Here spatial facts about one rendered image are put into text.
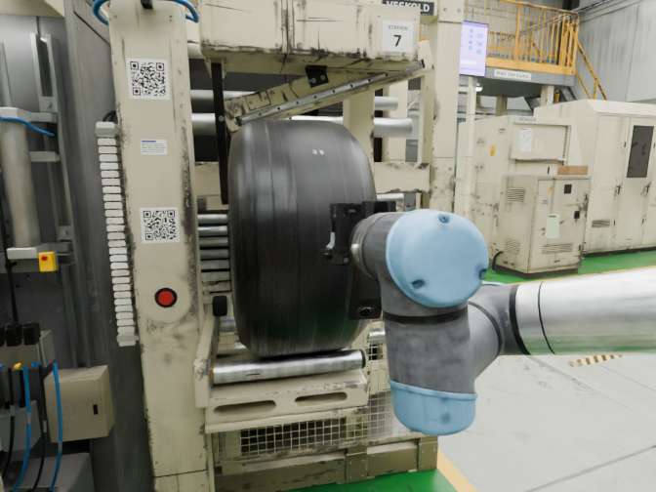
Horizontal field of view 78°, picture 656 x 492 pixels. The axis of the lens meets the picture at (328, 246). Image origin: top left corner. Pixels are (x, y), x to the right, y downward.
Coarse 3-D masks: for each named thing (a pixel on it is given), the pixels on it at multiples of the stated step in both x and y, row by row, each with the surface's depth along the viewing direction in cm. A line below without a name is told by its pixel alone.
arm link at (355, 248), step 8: (376, 216) 42; (360, 224) 44; (368, 224) 41; (360, 232) 42; (352, 240) 44; (360, 240) 42; (352, 248) 41; (360, 248) 41; (352, 256) 44; (360, 256) 41; (360, 264) 42; (368, 272) 41
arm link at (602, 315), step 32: (480, 288) 46; (512, 288) 42; (544, 288) 40; (576, 288) 37; (608, 288) 36; (640, 288) 34; (512, 320) 40; (544, 320) 38; (576, 320) 36; (608, 320) 35; (640, 320) 33; (512, 352) 42; (544, 352) 40; (576, 352) 38; (608, 352) 36; (640, 352) 35
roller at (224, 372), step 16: (320, 352) 93; (336, 352) 92; (352, 352) 93; (224, 368) 86; (240, 368) 87; (256, 368) 87; (272, 368) 88; (288, 368) 89; (304, 368) 89; (320, 368) 90; (336, 368) 91; (352, 368) 92
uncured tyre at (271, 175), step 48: (240, 144) 80; (288, 144) 78; (336, 144) 80; (240, 192) 74; (288, 192) 73; (336, 192) 75; (240, 240) 73; (288, 240) 72; (240, 288) 75; (288, 288) 73; (336, 288) 75; (240, 336) 84; (288, 336) 80; (336, 336) 83
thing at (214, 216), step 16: (208, 224) 138; (224, 224) 139; (208, 240) 127; (224, 240) 128; (208, 256) 127; (224, 256) 128; (208, 272) 129; (224, 272) 130; (208, 288) 130; (224, 288) 131
